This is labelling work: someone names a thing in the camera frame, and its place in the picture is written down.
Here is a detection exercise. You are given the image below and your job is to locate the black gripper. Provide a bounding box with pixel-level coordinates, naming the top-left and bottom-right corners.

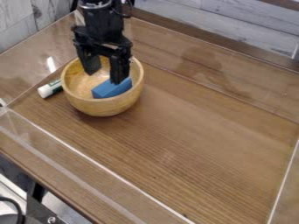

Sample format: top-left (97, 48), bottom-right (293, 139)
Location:
top-left (70, 8), bottom-right (132, 85)

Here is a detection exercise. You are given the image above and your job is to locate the black cable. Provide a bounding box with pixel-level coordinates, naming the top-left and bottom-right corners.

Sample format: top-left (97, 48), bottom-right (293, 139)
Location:
top-left (0, 196), bottom-right (25, 224)

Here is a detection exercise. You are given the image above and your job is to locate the black metal table leg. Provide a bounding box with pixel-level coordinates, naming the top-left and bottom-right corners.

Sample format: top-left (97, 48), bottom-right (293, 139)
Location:
top-left (30, 182), bottom-right (45, 202)

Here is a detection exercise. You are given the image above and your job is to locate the brown wooden bowl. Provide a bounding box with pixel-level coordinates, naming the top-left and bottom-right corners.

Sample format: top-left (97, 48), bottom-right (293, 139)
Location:
top-left (60, 57), bottom-right (145, 117)

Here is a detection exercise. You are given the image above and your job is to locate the clear acrylic corner bracket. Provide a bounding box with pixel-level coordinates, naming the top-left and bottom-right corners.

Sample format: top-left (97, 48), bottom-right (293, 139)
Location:
top-left (73, 10), bottom-right (85, 26)

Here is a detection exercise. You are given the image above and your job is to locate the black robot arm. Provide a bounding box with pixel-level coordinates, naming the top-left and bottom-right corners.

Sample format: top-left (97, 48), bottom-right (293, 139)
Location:
top-left (70, 0), bottom-right (133, 85)

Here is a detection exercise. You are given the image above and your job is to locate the blue foam block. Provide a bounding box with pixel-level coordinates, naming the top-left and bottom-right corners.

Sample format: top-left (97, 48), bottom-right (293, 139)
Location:
top-left (90, 78), bottom-right (132, 99)

